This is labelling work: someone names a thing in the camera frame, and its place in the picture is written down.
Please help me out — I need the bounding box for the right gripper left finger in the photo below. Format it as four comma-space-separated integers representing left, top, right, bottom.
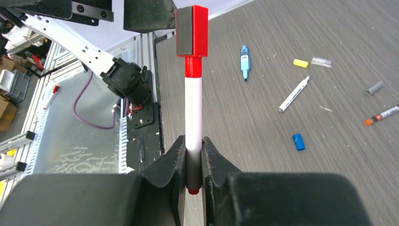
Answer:
0, 136, 186, 226

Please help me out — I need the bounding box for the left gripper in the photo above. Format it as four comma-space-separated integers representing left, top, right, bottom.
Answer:
0, 0, 176, 33

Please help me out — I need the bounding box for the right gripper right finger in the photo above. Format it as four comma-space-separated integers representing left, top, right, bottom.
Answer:
201, 137, 372, 226

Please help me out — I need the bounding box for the white red marker pen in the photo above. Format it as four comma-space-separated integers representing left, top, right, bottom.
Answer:
184, 56, 202, 195

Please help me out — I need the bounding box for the red pen cap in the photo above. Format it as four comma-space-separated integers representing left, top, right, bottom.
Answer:
175, 5, 208, 57

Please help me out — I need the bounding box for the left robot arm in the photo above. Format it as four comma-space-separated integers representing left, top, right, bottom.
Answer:
0, 0, 176, 105

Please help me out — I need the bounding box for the blue pen cap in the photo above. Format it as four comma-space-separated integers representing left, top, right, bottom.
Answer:
292, 133, 305, 151

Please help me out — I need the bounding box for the yellow pen cap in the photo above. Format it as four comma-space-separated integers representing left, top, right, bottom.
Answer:
293, 59, 309, 68

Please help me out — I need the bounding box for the orange brown gel pen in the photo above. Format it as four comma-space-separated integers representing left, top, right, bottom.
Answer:
364, 105, 399, 126

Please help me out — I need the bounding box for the clear pen cap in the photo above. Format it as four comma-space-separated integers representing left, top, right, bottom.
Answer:
311, 57, 332, 68

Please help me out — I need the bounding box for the grey pen cap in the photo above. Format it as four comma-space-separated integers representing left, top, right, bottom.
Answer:
365, 81, 384, 96

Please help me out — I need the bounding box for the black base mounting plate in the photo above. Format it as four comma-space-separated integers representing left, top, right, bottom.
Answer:
126, 68, 165, 171

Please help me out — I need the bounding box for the light blue highlighter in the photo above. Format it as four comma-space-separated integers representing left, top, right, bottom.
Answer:
240, 45, 251, 81

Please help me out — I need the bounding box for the white acrylic marker grey tip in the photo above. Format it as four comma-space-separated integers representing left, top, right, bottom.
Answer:
278, 75, 311, 113

